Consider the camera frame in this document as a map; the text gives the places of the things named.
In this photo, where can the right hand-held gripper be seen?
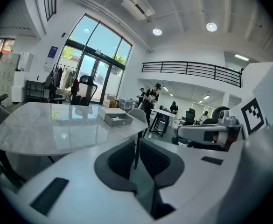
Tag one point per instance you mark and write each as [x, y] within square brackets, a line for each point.
[253, 115]

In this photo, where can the red garment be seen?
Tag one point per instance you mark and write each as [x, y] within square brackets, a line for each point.
[75, 84]

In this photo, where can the blue white wall poster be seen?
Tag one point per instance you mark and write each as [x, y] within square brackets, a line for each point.
[52, 53]

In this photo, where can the black balcony railing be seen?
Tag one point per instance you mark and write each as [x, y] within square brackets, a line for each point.
[190, 70]

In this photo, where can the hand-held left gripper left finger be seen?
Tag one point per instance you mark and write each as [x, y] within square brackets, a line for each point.
[117, 167]

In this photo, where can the brown cardboard boxes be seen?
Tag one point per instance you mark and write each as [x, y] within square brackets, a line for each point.
[110, 101]

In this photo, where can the round ceiling light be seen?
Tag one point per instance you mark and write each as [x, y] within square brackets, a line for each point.
[157, 31]
[211, 27]

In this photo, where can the black metal shelf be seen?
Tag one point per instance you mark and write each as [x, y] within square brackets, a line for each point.
[34, 90]

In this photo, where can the grey box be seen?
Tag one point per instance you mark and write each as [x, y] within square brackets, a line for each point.
[117, 123]

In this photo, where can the white box lid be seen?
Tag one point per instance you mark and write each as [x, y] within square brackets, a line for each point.
[110, 111]

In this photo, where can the white wall cabinet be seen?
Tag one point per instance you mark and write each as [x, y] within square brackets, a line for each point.
[24, 61]

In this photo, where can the white ceiling air conditioner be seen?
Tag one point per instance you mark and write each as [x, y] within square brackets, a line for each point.
[138, 6]

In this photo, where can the clothes rack with garments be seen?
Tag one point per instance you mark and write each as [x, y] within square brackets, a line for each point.
[59, 76]

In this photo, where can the long tube ceiling light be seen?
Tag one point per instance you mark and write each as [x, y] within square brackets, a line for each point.
[241, 57]

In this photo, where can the white background table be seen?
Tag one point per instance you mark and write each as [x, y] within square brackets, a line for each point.
[162, 112]

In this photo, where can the black mesh office chair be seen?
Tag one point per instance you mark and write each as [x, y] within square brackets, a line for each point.
[86, 91]

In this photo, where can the arched glass window door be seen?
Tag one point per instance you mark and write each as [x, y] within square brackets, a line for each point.
[99, 55]

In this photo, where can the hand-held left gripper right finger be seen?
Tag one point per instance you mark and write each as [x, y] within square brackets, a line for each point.
[160, 167]

